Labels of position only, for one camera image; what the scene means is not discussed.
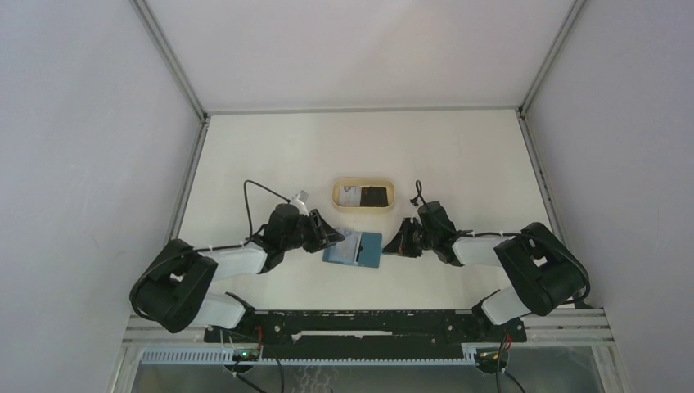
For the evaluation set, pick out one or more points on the black mounting base plate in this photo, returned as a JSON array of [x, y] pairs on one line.
[[336, 335]]

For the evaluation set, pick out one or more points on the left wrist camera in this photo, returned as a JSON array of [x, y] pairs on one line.
[[299, 201]]

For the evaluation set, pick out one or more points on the blue card holder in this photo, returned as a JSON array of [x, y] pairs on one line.
[[371, 253]]

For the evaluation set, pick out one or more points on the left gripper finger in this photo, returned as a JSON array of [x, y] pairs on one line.
[[316, 220], [323, 236]]

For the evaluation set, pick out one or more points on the black card in tray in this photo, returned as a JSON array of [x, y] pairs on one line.
[[373, 197]]

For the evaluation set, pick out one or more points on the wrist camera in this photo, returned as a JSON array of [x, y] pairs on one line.
[[299, 201], [417, 209]]

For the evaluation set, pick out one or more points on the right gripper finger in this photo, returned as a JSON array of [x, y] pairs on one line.
[[409, 225], [397, 246]]

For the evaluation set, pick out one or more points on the beige oval tray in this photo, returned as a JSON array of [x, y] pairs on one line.
[[341, 183]]

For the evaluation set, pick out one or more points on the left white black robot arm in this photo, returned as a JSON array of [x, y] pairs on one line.
[[174, 291]]

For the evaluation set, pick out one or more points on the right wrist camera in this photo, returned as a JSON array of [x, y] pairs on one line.
[[417, 209]]

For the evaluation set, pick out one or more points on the white card in tray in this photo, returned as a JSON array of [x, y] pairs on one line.
[[350, 196]]

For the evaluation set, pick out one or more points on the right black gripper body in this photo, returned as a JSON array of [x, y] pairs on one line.
[[421, 239]]

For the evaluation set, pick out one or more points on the white card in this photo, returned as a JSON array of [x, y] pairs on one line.
[[344, 252], [350, 196]]

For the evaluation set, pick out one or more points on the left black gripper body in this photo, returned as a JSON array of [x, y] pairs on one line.
[[302, 235]]

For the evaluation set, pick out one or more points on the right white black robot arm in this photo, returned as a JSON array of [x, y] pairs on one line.
[[542, 272]]

